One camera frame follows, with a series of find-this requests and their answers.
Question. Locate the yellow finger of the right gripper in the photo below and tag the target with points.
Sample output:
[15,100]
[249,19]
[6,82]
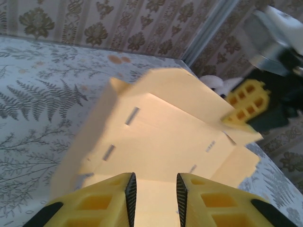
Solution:
[243,104]

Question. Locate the floral patterned tablecloth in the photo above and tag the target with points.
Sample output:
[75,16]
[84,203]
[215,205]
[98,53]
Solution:
[35,94]

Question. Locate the aluminium frame post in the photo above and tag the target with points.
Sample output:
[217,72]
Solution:
[203,30]

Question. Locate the yellow paper box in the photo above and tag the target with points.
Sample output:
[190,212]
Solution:
[161,132]

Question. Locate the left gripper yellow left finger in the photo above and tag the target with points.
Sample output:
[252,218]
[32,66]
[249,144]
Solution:
[99,203]

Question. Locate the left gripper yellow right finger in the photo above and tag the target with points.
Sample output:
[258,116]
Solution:
[213,205]

